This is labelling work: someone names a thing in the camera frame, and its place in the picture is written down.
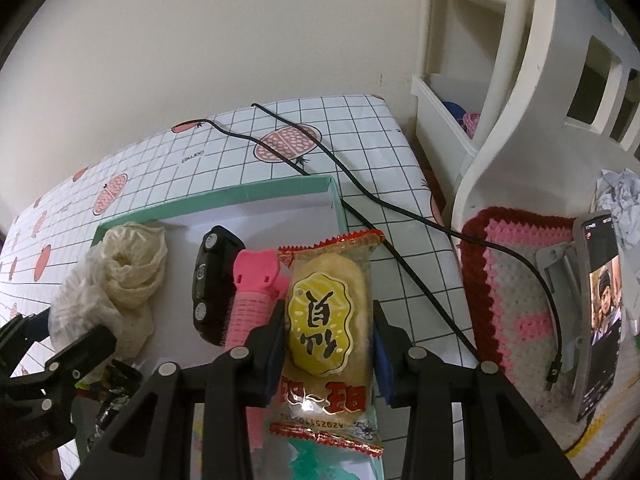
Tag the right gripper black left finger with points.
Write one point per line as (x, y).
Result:
(185, 421)

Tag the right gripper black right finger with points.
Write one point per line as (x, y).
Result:
(503, 438)

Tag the black gold robot figure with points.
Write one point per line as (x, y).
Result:
(99, 403)

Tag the cream lace scrunchie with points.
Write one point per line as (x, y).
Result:
(112, 285)

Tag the green plastic toy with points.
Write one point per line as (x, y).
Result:
(311, 460)

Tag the black toy car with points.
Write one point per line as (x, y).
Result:
(213, 287)

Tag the yellow rice cracker packet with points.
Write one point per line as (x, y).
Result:
(326, 386)

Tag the pink hair roller clip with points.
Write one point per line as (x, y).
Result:
(259, 285)

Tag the smartphone on stand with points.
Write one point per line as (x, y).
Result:
(601, 310)

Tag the grey phone stand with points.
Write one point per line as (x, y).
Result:
(558, 265)

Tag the crocheted pink red mat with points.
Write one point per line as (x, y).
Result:
(516, 325)

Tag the white paper flower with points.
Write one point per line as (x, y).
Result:
(618, 193)

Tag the pomegranate grid tablecloth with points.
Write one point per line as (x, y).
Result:
(352, 139)

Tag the mint green shallow box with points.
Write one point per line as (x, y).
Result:
(264, 215)

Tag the pink item in shelf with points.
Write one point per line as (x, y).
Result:
(469, 123)

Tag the blue item in shelf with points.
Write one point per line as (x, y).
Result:
(456, 110)

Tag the white shelf unit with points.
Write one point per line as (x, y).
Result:
(556, 83)

